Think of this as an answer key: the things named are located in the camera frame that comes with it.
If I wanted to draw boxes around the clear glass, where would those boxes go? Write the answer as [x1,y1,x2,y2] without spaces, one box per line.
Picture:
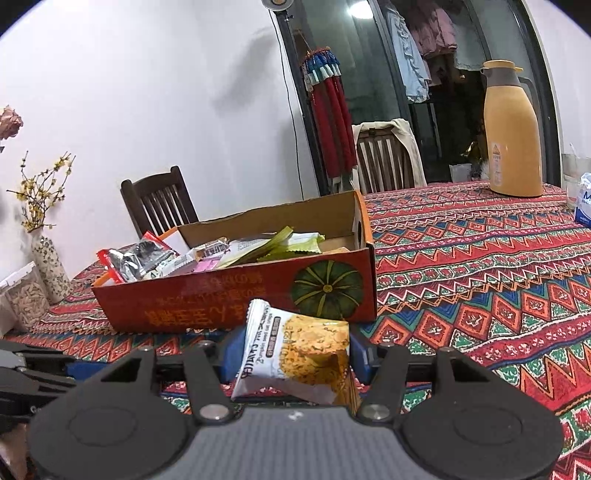
[561,143,591,199]

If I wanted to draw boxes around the yellow flower branches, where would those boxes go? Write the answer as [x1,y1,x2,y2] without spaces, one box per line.
[7,151,77,234]

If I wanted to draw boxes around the blue and white tissue packet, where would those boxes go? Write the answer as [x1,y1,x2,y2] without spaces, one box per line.
[574,173,591,222]

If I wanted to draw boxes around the speckled ceramic vase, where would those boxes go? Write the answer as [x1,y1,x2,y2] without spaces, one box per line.
[31,235,72,304]

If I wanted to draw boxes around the yellow thermos jug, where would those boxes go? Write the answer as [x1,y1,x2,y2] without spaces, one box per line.
[480,60,544,198]

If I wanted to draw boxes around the black label snack packet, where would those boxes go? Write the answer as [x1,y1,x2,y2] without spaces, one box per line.
[202,237,232,259]

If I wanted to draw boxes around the person's left forearm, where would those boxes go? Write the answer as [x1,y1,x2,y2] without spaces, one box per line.
[0,425,28,480]

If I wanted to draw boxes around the pink hanging garment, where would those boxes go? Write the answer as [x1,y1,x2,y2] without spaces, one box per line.
[409,0,458,58]

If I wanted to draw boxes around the white and yellow cracker packet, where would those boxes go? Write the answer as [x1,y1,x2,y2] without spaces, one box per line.
[231,299,362,409]

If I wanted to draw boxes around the light blue hanging garment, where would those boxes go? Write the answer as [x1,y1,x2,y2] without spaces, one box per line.
[385,9,432,103]

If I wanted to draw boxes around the pink flowers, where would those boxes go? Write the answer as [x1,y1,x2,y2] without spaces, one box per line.
[0,105,24,141]

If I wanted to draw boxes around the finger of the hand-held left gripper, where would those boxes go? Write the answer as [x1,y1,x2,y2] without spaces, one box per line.
[0,340,65,366]
[0,362,100,398]

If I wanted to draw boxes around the red and white snack packet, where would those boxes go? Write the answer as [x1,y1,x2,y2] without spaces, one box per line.
[98,232,181,284]

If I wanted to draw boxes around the orange cardboard box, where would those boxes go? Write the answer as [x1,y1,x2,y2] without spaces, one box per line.
[91,190,378,333]

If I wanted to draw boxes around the olive green snack packet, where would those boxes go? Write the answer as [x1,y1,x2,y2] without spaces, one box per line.
[256,225,296,261]

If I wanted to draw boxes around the dark wooden chair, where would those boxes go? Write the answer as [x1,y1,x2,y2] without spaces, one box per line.
[121,166,199,238]
[353,122,416,195]

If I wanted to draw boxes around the chair with beige cloth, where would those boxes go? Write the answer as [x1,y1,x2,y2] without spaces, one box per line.
[351,119,428,195]

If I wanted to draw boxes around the white hanging garment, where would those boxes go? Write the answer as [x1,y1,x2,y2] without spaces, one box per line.
[455,46,483,70]

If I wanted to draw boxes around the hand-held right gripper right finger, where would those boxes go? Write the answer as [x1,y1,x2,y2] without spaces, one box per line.
[348,323,497,425]

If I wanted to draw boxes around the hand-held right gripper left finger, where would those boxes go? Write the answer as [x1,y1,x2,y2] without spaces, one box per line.
[90,325,245,425]

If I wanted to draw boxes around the dark sliding door frame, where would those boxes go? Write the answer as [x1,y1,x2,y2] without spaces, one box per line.
[272,0,564,197]

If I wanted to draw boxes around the light green snack packet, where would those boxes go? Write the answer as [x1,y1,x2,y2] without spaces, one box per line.
[277,233,325,254]

